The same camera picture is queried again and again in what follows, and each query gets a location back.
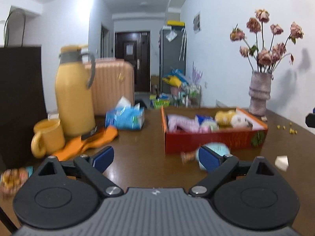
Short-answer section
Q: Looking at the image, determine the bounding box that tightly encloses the light blue plush toy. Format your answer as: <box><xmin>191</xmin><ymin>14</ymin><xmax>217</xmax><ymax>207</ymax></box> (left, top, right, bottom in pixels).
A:
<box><xmin>196</xmin><ymin>142</ymin><xmax>231</xmax><ymax>172</ymax></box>

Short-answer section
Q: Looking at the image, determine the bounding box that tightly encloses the green iridescent mesh ball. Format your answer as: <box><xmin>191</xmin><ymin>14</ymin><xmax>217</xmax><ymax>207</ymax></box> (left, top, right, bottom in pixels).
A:
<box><xmin>200</xmin><ymin>120</ymin><xmax>220</xmax><ymax>133</ymax></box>

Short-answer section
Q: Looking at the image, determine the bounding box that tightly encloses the yellow white plush toy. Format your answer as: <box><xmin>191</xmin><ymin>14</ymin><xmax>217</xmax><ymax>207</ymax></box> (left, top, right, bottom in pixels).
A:
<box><xmin>215</xmin><ymin>110</ymin><xmax>253</xmax><ymax>128</ymax></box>

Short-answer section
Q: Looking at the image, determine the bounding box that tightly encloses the lilac fuzzy sock roll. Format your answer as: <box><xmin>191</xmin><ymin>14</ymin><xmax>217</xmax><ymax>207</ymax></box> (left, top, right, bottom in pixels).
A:
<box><xmin>167</xmin><ymin>114</ymin><xmax>200</xmax><ymax>133</ymax></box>

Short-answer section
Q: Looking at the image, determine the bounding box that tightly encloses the blue pocket tissue pack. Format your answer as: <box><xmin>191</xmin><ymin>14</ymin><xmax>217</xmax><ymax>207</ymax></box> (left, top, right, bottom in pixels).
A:
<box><xmin>195</xmin><ymin>114</ymin><xmax>216</xmax><ymax>126</ymax></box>

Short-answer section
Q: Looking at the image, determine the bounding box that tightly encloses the orange silicone mat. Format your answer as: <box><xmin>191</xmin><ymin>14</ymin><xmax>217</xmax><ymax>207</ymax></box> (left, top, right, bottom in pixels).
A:
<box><xmin>52</xmin><ymin>126</ymin><xmax>119</xmax><ymax>161</ymax></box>

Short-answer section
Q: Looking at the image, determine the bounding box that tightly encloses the small wrapped candy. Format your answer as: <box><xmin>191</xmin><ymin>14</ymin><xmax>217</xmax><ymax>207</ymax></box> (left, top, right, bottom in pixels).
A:
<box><xmin>181</xmin><ymin>151</ymin><xmax>196</xmax><ymax>164</ymax></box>

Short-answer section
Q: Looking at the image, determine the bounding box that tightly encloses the yellow ceramic mug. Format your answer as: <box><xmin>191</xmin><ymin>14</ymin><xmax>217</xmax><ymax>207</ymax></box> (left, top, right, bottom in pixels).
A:
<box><xmin>31</xmin><ymin>119</ymin><xmax>65</xmax><ymax>159</ymax></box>

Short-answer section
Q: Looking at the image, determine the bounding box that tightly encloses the red cardboard box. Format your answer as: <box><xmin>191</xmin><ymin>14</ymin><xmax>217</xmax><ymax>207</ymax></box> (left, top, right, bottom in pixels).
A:
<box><xmin>161</xmin><ymin>107</ymin><xmax>268</xmax><ymax>154</ymax></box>

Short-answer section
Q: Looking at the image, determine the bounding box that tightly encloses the grey ribbed vase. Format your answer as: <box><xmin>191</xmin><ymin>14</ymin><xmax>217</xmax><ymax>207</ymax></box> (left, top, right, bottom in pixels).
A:
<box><xmin>248</xmin><ymin>71</ymin><xmax>272</xmax><ymax>117</ymax></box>

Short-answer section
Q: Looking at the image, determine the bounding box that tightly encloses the dried pink flower bouquet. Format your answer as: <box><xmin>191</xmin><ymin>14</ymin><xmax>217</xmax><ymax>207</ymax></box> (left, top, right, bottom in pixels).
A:
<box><xmin>230</xmin><ymin>9</ymin><xmax>304</xmax><ymax>75</ymax></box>

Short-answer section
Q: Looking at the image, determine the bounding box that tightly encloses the snack packet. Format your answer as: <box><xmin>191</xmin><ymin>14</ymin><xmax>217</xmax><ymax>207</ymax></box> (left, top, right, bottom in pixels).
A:
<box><xmin>1</xmin><ymin>166</ymin><xmax>34</xmax><ymax>198</ymax></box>

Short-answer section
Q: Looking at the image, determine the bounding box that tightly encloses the pink hard-shell suitcase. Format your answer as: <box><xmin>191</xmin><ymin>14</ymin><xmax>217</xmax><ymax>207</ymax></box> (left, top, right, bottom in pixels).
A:
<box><xmin>91</xmin><ymin>58</ymin><xmax>134</xmax><ymax>116</ymax></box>

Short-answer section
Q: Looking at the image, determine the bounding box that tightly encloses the yellow thermos jug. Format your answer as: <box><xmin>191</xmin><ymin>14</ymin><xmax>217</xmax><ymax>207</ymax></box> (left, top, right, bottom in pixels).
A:
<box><xmin>55</xmin><ymin>45</ymin><xmax>95</xmax><ymax>136</ymax></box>

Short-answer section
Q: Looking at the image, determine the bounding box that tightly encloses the dark entrance door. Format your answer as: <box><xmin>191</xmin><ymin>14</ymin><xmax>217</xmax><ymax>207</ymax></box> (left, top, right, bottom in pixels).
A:
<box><xmin>115</xmin><ymin>31</ymin><xmax>151</xmax><ymax>92</ymax></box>

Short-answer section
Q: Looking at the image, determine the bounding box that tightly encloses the grey refrigerator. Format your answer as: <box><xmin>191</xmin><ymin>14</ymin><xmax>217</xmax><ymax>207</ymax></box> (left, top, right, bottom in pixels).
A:
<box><xmin>160</xmin><ymin>26</ymin><xmax>187</xmax><ymax>94</ymax></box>

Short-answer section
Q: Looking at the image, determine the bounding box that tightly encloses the wire rack with clutter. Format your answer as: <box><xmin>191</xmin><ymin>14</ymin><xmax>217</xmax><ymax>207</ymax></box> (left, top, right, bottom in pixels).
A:
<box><xmin>149</xmin><ymin>66</ymin><xmax>203</xmax><ymax>109</ymax></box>

